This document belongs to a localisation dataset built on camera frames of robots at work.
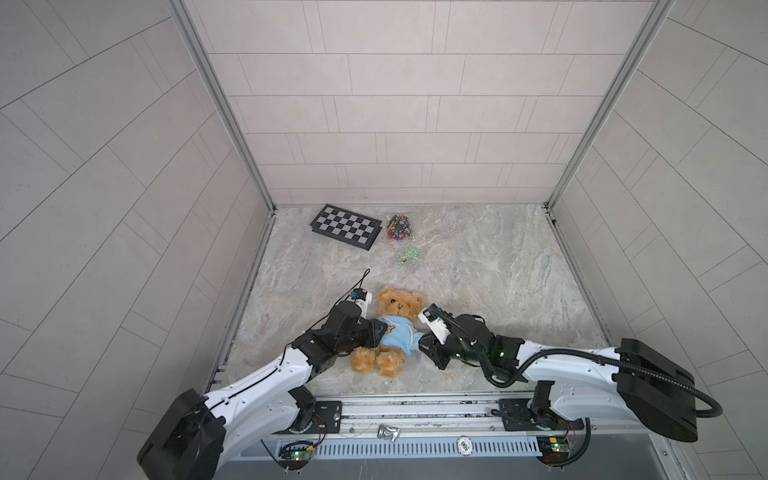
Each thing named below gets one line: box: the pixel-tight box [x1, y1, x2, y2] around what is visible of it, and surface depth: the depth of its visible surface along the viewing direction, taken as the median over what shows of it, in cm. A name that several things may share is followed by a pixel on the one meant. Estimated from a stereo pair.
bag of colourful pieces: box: [387, 214, 412, 241], surface depth 109 cm
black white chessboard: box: [309, 204, 383, 251], surface depth 108 cm
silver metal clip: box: [377, 423, 401, 443], surface depth 69 cm
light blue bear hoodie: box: [378, 315, 424, 355], surface depth 76 cm
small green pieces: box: [398, 246, 420, 265], surface depth 104 cm
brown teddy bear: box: [350, 287, 425, 378], surface depth 69 cm
